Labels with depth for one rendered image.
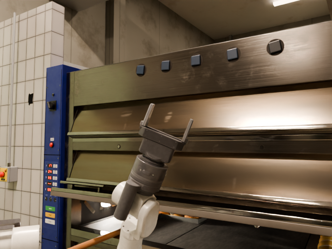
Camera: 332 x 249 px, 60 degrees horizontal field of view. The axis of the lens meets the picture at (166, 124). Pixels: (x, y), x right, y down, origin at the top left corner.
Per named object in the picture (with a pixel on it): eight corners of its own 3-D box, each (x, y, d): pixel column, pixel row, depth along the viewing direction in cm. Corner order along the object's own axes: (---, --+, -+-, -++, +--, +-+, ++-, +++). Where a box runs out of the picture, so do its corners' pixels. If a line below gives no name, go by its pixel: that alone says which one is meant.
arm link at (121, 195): (169, 182, 77) (153, 219, 78) (139, 164, 82) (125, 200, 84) (145, 185, 67) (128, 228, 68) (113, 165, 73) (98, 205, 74)
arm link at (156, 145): (185, 145, 69) (166, 189, 70) (187, 140, 79) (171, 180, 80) (137, 125, 70) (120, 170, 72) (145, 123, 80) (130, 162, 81)
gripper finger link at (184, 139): (190, 118, 75) (182, 140, 75) (189, 118, 71) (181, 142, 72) (196, 120, 74) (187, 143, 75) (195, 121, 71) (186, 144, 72)
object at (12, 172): (9, 180, 202) (10, 166, 203) (17, 181, 197) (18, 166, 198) (-2, 181, 196) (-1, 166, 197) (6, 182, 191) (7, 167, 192)
